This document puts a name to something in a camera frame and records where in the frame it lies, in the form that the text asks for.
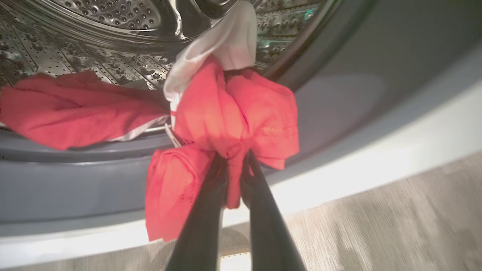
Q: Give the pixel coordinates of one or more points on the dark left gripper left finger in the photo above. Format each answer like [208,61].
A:
[199,233]

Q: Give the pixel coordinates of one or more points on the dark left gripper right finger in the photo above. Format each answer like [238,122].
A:
[271,233]

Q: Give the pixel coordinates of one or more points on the red and white garment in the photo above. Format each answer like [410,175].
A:
[211,113]

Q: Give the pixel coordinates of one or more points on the cream perforated laundry basket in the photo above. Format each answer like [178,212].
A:
[235,261]

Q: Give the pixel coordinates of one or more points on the white front-load washing machine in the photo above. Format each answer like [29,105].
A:
[376,162]

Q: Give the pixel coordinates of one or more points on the dark washing machine drum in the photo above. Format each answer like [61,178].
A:
[94,56]

